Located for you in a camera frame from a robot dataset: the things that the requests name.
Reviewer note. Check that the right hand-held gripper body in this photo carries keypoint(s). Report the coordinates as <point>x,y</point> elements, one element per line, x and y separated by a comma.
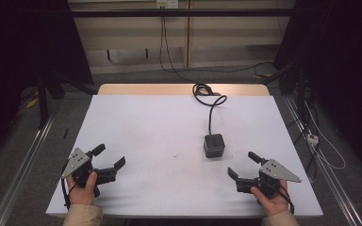
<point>275,173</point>

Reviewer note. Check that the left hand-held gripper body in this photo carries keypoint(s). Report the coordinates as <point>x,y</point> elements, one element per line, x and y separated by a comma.
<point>75,164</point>

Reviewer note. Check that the person's right hand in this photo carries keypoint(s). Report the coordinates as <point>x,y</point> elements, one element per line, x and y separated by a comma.
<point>271,202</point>

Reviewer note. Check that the person's left hand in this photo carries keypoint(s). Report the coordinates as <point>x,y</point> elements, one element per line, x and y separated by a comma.
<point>81,193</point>

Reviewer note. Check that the black cube power socket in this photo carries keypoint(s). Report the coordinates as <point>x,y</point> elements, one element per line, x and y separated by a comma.
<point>214,146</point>

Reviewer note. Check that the white table sheet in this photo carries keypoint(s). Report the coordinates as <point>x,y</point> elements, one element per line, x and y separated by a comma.
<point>157,132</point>

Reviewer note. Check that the black metal stand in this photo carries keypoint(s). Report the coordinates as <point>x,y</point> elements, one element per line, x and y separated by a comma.
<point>299,91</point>
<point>42,100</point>

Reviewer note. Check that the yellow floor tape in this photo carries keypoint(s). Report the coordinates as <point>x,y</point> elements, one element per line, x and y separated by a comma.
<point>31,102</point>

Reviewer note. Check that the black curtain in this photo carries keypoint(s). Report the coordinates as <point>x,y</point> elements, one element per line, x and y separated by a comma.
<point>342,62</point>
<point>25,40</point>

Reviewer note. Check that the black horizontal bar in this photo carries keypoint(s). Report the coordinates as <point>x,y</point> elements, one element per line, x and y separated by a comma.
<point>182,12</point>

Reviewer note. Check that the metal floor rail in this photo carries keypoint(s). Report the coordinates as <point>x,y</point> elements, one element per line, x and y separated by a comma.
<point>22,163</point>
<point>326,175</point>

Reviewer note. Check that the white wall socket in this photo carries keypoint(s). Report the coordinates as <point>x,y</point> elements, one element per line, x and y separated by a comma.
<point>167,3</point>

